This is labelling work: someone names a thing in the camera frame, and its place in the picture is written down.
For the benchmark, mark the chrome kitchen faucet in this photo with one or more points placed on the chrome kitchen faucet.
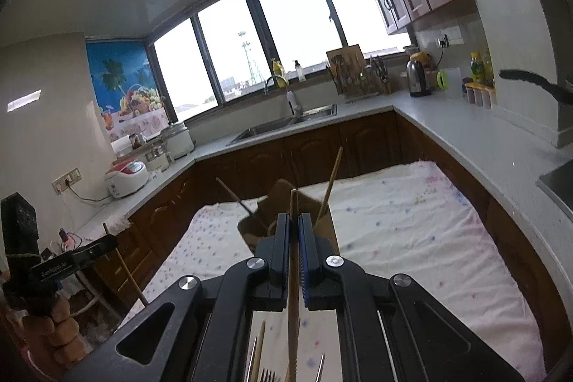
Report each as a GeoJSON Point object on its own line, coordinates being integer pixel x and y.
{"type": "Point", "coordinates": [291, 100]}

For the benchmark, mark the clear soap dispenser bottle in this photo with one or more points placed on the clear soap dispenser bottle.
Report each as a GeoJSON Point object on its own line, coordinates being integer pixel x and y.
{"type": "Point", "coordinates": [299, 71]}

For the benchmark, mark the green and yellow bottle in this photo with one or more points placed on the green and yellow bottle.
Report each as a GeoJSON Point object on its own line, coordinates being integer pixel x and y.
{"type": "Point", "coordinates": [477, 68]}

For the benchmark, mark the wooden utensil holder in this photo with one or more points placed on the wooden utensil holder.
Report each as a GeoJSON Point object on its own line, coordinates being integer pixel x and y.
{"type": "Point", "coordinates": [277, 203]}

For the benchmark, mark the wooden stick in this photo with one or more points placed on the wooden stick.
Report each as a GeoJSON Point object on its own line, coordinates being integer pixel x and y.
{"type": "Point", "coordinates": [127, 265]}

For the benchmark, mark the small steel cooking appliance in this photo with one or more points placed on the small steel cooking appliance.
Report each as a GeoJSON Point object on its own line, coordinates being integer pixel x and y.
{"type": "Point", "coordinates": [157, 158]}

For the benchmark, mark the metal fork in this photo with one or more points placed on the metal fork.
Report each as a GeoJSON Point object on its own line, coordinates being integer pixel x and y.
{"type": "Point", "coordinates": [268, 376]}

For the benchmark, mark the white floral tablecloth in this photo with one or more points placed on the white floral tablecloth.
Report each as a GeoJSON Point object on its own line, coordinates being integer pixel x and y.
{"type": "Point", "coordinates": [403, 230]}

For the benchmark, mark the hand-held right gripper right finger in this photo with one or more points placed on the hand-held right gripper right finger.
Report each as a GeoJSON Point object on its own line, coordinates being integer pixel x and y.
{"type": "Point", "coordinates": [306, 270]}

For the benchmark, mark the wall power outlet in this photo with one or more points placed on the wall power outlet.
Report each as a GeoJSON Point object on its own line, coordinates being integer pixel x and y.
{"type": "Point", "coordinates": [67, 180]}

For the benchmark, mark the dish rack with utensils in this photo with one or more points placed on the dish rack with utensils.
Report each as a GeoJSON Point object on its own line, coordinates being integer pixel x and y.
{"type": "Point", "coordinates": [367, 84]}

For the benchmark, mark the grey kitchen countertop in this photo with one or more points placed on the grey kitchen countertop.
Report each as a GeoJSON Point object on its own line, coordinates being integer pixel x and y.
{"type": "Point", "coordinates": [447, 127]}

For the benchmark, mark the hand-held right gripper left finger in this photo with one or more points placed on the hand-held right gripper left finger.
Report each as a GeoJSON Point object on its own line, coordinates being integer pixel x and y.
{"type": "Point", "coordinates": [282, 256]}

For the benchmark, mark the white lace cloth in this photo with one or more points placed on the white lace cloth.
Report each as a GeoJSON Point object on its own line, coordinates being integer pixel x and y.
{"type": "Point", "coordinates": [109, 224]}

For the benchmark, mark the red and white rice cooker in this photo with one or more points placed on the red and white rice cooker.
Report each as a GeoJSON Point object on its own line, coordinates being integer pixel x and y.
{"type": "Point", "coordinates": [127, 180]}

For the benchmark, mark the tropical fruit wall poster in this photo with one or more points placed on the tropical fruit wall poster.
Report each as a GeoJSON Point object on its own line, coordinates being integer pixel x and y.
{"type": "Point", "coordinates": [121, 82]}

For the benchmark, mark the metal chopstick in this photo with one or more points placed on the metal chopstick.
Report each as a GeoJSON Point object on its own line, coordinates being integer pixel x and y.
{"type": "Point", "coordinates": [318, 368]}
{"type": "Point", "coordinates": [251, 359]}

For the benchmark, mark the person's left hand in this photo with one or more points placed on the person's left hand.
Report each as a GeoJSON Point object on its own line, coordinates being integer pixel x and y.
{"type": "Point", "coordinates": [53, 332]}

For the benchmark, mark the steel electric kettle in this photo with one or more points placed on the steel electric kettle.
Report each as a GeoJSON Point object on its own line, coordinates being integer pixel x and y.
{"type": "Point", "coordinates": [418, 77]}

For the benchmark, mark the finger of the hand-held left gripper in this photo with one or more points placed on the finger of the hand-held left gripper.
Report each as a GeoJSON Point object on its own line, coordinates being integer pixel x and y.
{"type": "Point", "coordinates": [96, 247]}

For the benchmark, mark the steel kitchen sink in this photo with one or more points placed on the steel kitchen sink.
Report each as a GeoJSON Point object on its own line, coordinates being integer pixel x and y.
{"type": "Point", "coordinates": [277, 127]}

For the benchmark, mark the wooden cutting board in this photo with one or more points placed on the wooden cutting board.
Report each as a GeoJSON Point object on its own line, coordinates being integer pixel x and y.
{"type": "Point", "coordinates": [344, 60]}

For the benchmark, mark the row of spice jars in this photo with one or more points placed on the row of spice jars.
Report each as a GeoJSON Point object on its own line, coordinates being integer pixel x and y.
{"type": "Point", "coordinates": [481, 95]}

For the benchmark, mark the wooden chopstick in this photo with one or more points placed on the wooden chopstick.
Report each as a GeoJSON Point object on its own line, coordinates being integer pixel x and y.
{"type": "Point", "coordinates": [293, 332]}
{"type": "Point", "coordinates": [331, 180]}

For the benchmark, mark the ceiling light panel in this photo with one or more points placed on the ceiling light panel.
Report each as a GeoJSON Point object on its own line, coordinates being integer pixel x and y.
{"type": "Point", "coordinates": [24, 100]}

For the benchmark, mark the dark chopstick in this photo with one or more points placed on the dark chopstick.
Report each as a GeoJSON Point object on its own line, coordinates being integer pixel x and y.
{"type": "Point", "coordinates": [237, 198]}

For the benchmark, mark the large kitchen window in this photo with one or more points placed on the large kitchen window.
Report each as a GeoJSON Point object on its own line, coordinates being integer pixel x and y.
{"type": "Point", "coordinates": [286, 28]}

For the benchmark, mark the wall outlet with plug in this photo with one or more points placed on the wall outlet with plug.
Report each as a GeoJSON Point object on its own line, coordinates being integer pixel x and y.
{"type": "Point", "coordinates": [445, 38]}

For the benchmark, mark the green cup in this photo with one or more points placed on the green cup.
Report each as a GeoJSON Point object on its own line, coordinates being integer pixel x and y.
{"type": "Point", "coordinates": [443, 80]}

